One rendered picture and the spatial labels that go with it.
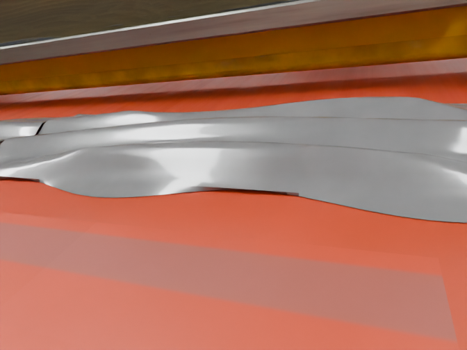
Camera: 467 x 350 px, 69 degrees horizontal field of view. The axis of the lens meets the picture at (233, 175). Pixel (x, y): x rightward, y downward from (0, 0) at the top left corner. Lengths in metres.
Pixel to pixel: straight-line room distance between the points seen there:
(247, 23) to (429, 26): 0.08
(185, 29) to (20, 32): 0.13
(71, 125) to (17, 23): 0.12
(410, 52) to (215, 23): 0.09
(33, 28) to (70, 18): 0.03
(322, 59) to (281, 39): 0.02
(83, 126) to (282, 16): 0.10
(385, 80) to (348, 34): 0.03
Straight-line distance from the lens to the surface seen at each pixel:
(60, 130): 0.17
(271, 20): 0.17
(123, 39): 0.20
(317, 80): 0.19
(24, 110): 0.27
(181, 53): 0.21
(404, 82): 0.18
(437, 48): 0.19
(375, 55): 0.19
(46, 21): 0.26
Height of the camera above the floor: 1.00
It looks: 27 degrees down
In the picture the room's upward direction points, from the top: 10 degrees counter-clockwise
